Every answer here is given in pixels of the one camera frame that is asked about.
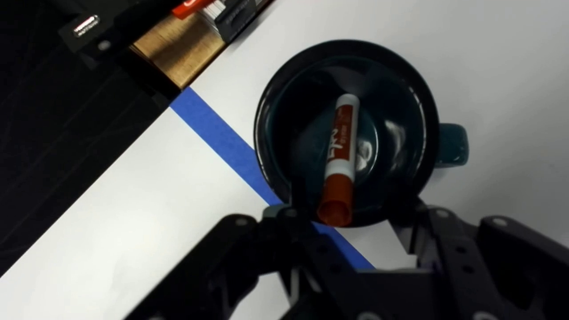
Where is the red and white small item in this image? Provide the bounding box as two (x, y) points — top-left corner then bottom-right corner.
(172, 0), (228, 19)

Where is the red dry erase marker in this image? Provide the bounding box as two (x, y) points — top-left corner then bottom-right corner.
(316, 92), (364, 229)

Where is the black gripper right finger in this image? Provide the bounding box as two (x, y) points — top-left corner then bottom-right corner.
(389, 197), (569, 320)

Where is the wooden block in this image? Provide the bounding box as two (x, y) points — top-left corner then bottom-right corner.
(129, 12), (228, 90)

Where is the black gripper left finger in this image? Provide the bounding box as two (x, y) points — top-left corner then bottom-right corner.
(125, 202), (373, 320)

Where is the black and tan equipment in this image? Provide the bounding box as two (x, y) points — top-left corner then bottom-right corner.
(58, 0), (276, 60)

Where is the dark teal ceramic mug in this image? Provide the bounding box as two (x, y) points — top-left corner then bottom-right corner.
(253, 38), (472, 230)

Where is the short blue tape strip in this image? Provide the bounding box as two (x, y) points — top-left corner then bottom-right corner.
(170, 86), (378, 271)

